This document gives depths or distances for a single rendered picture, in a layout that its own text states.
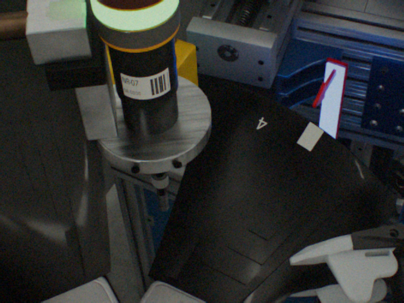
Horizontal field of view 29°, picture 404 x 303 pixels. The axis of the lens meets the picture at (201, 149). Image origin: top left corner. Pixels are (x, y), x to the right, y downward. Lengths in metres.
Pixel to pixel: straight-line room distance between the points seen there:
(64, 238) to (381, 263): 0.28
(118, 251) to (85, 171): 1.55
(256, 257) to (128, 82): 0.34
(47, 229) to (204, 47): 0.67
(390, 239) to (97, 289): 0.26
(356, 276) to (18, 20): 0.40
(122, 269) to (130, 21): 1.75
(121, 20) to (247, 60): 0.83
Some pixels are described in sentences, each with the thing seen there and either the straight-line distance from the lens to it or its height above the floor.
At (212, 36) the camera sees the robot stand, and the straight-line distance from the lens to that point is 1.19.
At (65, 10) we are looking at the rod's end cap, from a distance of 0.40.
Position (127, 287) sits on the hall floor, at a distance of 2.08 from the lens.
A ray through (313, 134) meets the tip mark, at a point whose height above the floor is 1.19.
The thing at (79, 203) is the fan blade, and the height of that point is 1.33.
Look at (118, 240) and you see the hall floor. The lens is 2.15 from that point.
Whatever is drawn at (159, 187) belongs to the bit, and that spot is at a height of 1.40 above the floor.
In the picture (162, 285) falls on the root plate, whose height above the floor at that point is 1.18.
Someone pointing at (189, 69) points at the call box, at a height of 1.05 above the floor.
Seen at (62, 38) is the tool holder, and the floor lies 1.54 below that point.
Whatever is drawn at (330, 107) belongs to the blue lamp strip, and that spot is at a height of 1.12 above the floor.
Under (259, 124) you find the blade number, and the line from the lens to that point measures 0.80.
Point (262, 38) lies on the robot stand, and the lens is 1.18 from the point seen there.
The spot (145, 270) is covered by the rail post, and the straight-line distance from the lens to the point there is 1.53.
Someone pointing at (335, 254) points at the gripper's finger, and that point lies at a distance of 0.69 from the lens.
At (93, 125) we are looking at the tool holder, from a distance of 0.44.
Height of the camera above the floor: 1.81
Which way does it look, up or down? 52 degrees down
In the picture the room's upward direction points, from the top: 4 degrees counter-clockwise
